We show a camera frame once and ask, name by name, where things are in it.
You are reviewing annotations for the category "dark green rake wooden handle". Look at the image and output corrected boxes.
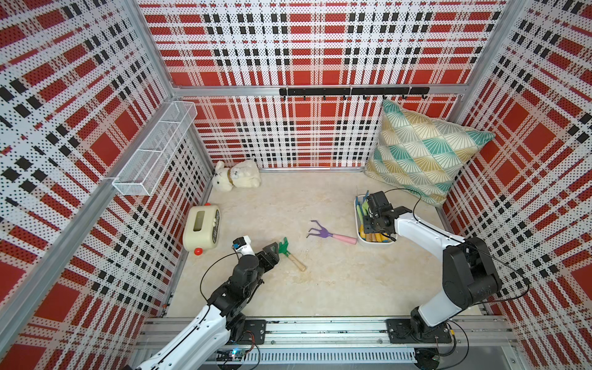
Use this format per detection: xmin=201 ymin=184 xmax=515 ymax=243
xmin=278 ymin=237 xmax=307 ymax=272

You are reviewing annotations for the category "light green fork wooden handle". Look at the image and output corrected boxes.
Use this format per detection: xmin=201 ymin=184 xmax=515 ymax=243
xmin=355 ymin=196 xmax=368 ymax=223

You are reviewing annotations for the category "blue rake yellow handle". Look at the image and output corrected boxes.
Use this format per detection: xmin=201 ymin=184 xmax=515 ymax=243
xmin=358 ymin=218 xmax=366 ymax=241
xmin=373 ymin=233 xmax=391 ymax=243

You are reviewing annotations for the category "purple rake pink handle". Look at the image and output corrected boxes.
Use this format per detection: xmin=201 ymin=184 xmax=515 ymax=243
xmin=306 ymin=220 xmax=357 ymax=245

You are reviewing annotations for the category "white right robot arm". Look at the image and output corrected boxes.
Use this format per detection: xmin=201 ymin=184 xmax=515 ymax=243
xmin=362 ymin=191 xmax=502 ymax=342

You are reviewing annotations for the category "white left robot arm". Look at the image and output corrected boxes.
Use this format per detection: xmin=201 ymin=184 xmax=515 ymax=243
xmin=137 ymin=236 xmax=280 ymax=369

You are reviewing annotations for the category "white storage box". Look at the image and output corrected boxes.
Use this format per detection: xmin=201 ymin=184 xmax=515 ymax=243
xmin=354 ymin=194 xmax=396 ymax=246

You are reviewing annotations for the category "teal yellow patterned pillow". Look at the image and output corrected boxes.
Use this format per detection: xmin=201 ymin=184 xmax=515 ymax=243
xmin=365 ymin=100 xmax=496 ymax=208

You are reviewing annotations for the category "cream toy clock radio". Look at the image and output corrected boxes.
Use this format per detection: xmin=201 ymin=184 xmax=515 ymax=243
xmin=182 ymin=203 xmax=221 ymax=256

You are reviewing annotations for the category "white plush bunny toy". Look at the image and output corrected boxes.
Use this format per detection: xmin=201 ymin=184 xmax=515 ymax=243
xmin=212 ymin=160 xmax=261 ymax=192

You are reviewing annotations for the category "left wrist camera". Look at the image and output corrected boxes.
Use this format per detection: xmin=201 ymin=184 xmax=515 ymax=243
xmin=232 ymin=235 xmax=254 ymax=256

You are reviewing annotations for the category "black hook rail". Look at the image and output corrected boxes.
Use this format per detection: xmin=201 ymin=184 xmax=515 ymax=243
xmin=279 ymin=86 xmax=430 ymax=97

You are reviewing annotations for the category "white wire mesh shelf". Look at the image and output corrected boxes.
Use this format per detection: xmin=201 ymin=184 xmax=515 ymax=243
xmin=113 ymin=101 xmax=197 ymax=197

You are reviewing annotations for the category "metal base rail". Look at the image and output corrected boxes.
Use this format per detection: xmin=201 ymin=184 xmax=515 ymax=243
xmin=138 ymin=316 xmax=519 ymax=366

